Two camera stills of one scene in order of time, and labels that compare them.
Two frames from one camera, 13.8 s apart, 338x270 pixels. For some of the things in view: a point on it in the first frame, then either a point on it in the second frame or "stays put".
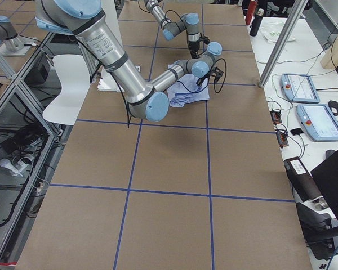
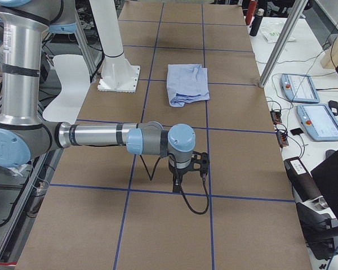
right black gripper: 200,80 to 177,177
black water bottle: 256,22 stays put
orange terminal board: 276,117 stays put
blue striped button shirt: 186,90 stays put
